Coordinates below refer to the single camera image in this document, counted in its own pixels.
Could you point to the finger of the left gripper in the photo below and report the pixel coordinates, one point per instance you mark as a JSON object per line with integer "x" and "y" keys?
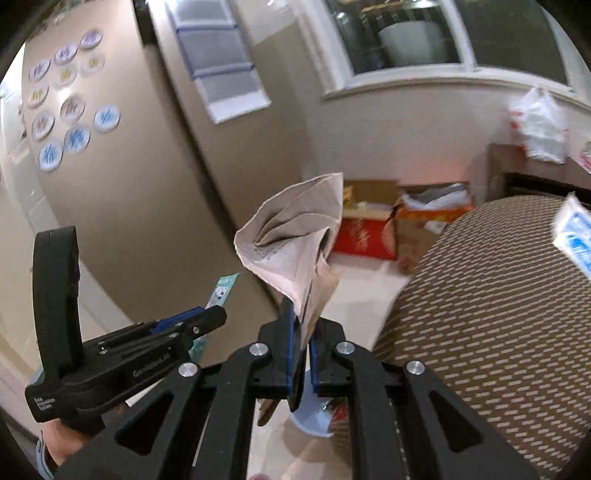
{"x": 199, "y": 321}

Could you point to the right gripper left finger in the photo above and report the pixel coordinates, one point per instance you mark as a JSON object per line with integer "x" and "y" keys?
{"x": 197, "y": 422}

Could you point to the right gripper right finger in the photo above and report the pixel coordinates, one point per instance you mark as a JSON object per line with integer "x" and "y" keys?
{"x": 404, "y": 421}

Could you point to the teal snack wrapper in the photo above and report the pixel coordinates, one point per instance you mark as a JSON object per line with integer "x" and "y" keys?
{"x": 218, "y": 297}

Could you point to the newspaper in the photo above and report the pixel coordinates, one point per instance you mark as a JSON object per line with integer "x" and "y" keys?
{"x": 287, "y": 244}

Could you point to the light blue trash bin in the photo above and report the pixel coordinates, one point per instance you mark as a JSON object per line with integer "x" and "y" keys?
{"x": 314, "y": 416}

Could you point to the person left hand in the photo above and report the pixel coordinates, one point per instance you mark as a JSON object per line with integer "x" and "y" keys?
{"x": 62, "y": 442}

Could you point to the brown dotted tablecloth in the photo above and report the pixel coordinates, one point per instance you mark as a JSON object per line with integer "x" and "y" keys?
{"x": 503, "y": 318}

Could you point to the beige refrigerator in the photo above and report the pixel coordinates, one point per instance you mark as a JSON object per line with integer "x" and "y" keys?
{"x": 156, "y": 201}

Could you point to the red gift box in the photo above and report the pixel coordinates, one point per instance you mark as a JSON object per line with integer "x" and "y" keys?
{"x": 367, "y": 227}

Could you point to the brown cardboard box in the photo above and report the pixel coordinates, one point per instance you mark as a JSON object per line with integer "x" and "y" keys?
{"x": 422, "y": 214}

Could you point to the white blue plastic bag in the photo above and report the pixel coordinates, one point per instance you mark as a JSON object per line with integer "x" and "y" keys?
{"x": 571, "y": 233}

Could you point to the white blue paper on fridge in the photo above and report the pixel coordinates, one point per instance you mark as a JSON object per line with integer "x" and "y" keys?
{"x": 216, "y": 58}

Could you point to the dark wooden cabinet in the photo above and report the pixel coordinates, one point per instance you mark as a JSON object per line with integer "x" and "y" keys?
{"x": 511, "y": 173}

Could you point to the white framed window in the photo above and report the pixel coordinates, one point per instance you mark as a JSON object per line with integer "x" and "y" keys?
{"x": 358, "y": 45}

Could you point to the white plastic bag on cabinet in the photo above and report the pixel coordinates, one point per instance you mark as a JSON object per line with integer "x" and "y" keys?
{"x": 539, "y": 127}

